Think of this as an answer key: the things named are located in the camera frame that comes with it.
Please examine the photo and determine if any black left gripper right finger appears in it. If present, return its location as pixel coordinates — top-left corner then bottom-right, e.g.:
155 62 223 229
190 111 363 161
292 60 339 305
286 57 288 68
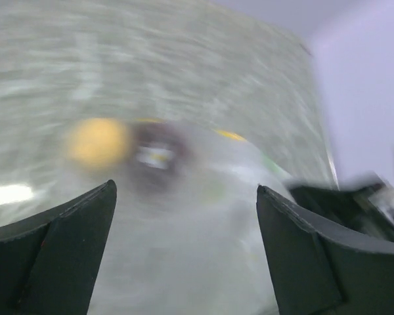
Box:
256 186 394 314

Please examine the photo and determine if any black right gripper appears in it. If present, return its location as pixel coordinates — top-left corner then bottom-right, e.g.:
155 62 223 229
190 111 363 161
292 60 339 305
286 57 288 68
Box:
287 177 394 242

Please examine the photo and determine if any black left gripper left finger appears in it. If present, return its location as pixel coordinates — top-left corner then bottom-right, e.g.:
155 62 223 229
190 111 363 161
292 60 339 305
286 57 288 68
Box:
0 180 117 315

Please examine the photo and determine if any clear plastic bag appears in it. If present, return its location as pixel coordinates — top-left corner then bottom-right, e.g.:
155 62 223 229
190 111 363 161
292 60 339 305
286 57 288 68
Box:
129 121 292 314

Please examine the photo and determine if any yellow lemon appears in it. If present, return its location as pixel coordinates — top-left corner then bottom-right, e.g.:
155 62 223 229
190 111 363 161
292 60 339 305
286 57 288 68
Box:
64 118 133 171

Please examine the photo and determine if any purple fruit in bag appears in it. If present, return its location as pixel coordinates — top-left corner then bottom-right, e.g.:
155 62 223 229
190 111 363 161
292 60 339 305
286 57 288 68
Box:
129 121 190 192

